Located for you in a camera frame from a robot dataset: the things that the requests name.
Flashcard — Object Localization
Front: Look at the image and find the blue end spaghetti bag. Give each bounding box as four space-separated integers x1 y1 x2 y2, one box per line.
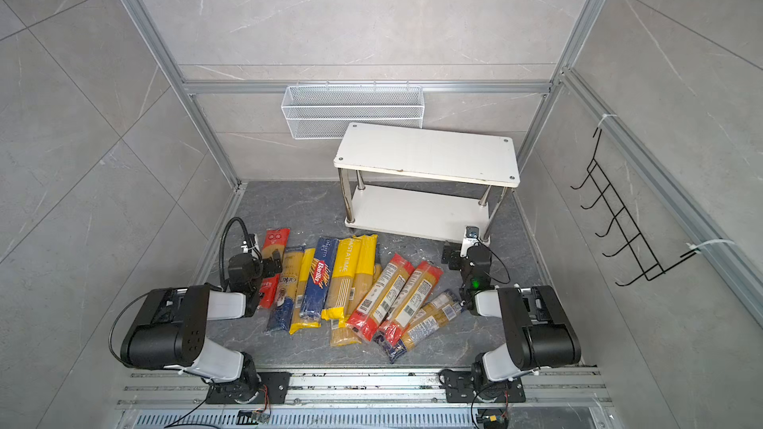
385 290 465 363

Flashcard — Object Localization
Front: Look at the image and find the yellow Pastatime spaghetti bag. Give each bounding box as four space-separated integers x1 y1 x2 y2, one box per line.
322 238 363 321

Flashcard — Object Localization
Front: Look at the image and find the red label spaghetti bag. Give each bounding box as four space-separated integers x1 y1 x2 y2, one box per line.
347 254 413 342

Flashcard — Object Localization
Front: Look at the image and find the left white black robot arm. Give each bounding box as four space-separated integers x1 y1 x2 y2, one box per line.
107 216 289 404

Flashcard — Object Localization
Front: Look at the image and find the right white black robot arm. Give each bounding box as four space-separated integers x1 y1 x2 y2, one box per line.
441 240 582 397

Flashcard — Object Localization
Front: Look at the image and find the white two-tier shelf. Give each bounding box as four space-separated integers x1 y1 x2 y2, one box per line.
334 122 520 242

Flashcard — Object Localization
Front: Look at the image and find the red spaghetti bag far left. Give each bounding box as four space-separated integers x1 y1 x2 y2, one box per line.
259 228 290 309

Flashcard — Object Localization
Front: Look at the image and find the Ankara blue spaghetti bag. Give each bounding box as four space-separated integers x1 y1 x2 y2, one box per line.
265 245 305 333

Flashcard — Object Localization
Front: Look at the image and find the yellow spaghetti bag thin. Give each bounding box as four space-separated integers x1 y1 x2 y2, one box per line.
289 248 321 335

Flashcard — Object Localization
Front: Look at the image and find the blue Barilla spaghetti pack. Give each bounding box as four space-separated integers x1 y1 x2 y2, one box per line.
300 238 340 321

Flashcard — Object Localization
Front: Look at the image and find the yellow bag under pile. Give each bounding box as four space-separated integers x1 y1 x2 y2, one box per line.
330 261 383 348

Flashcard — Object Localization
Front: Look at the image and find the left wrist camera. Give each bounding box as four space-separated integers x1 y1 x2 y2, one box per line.
242 234 261 255

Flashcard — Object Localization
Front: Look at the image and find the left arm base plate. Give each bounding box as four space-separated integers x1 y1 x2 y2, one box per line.
205 371 291 404

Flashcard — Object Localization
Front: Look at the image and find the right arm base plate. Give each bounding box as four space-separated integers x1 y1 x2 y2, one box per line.
438 369 527 404

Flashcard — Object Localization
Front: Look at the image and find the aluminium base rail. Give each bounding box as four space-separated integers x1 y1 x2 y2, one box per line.
111 367 622 428

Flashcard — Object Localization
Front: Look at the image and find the black wire hook rack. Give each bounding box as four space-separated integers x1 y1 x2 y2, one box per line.
570 128 701 288

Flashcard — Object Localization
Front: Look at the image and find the white wire mesh basket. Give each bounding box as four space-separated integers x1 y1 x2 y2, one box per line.
281 85 425 140

